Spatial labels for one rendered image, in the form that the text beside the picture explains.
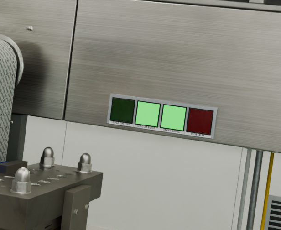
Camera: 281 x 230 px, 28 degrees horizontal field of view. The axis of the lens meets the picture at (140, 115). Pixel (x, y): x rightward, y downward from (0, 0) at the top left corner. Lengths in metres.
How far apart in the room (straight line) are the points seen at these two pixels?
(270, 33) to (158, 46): 0.25
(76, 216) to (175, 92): 0.35
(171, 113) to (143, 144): 2.45
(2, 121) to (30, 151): 2.72
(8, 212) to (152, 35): 0.53
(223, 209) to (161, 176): 0.45
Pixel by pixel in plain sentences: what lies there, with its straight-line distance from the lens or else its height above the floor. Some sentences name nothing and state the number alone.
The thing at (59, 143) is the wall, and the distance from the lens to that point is 3.92.
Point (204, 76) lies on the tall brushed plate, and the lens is 1.28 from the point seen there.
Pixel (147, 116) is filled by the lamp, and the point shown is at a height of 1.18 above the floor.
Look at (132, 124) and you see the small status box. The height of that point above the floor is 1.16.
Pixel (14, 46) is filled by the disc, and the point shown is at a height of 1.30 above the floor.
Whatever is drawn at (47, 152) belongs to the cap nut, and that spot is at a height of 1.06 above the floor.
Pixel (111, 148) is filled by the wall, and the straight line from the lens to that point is 3.79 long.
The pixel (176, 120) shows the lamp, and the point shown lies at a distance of 1.28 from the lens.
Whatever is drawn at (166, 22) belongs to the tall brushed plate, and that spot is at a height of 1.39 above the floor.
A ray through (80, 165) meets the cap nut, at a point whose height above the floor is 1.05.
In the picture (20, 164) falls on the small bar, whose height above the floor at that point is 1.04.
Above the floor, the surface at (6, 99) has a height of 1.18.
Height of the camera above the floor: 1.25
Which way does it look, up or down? 3 degrees down
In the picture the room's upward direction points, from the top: 7 degrees clockwise
